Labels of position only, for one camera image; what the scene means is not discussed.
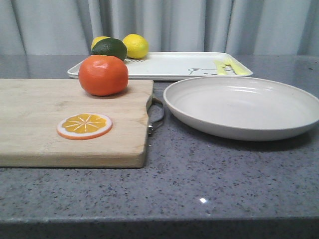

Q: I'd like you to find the whole orange fruit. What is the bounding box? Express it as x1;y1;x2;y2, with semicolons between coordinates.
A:
78;55;129;96

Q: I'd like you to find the yellow lemon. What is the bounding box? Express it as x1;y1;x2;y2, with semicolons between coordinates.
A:
91;36;110;50
122;34;149;59

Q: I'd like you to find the yellow lemon right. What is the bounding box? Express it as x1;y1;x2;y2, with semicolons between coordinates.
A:
122;34;149;59

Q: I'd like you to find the metal cutting board handle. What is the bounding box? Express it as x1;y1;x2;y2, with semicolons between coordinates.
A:
146;95;165;136

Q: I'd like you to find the wooden cutting board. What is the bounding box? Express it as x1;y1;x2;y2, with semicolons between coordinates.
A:
0;79;153;168

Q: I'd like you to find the cream round plate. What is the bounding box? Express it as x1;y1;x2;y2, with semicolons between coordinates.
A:
163;76;319;141

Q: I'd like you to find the yellow lemon left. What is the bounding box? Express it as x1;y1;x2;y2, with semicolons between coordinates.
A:
91;36;110;50

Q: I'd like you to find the yellow plastic fork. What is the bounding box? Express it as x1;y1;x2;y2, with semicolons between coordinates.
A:
224;58;251;76

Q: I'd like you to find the white rectangular tray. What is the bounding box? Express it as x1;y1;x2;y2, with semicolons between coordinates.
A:
67;51;253;81

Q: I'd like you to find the grey curtain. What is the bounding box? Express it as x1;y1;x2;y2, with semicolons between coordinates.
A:
0;0;319;56

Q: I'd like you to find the green lime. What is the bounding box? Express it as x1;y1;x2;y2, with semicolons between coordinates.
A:
91;38;128;61

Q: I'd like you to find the yellow plastic knife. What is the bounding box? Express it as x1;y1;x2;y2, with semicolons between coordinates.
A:
214;60;227;75

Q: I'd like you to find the orange slice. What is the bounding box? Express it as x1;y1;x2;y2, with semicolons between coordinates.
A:
56;113;113;140

